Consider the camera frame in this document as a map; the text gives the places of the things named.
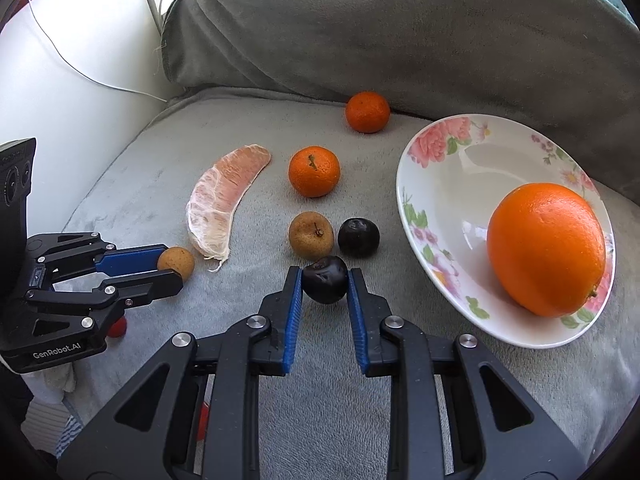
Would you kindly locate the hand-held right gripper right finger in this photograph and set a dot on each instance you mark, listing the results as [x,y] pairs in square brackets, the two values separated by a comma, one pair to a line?
[357,320]

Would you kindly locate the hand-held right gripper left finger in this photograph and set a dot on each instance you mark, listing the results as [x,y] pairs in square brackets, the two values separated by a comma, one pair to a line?
[294,320]

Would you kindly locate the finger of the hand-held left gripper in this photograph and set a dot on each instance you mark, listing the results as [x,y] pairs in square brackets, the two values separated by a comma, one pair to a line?
[130,261]
[145,290]

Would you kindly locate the small brown round fruit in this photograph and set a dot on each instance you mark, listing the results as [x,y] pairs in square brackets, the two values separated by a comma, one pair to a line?
[310,235]
[181,259]

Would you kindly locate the dark purple plum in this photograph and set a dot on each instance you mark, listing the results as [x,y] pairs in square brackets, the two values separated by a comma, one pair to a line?
[358,238]
[325,280]

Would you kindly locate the sausage roll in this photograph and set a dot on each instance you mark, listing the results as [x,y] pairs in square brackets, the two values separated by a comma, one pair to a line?
[220,195]

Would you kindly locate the orange mandarin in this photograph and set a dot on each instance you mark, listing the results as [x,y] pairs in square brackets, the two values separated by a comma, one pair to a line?
[314,175]
[367,112]

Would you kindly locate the white floral plate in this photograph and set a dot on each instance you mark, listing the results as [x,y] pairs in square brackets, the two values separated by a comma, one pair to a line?
[450,200]

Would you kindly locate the white cloth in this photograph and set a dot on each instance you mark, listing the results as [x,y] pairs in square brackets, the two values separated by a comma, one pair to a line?
[55,382]

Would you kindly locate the small red round object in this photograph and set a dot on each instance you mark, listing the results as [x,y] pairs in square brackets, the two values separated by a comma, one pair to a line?
[118,327]

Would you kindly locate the large orange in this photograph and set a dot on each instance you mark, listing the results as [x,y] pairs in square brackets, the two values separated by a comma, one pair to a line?
[545,250]

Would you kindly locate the grey plush cushion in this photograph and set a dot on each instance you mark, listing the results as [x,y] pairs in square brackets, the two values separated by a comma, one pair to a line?
[400,25]

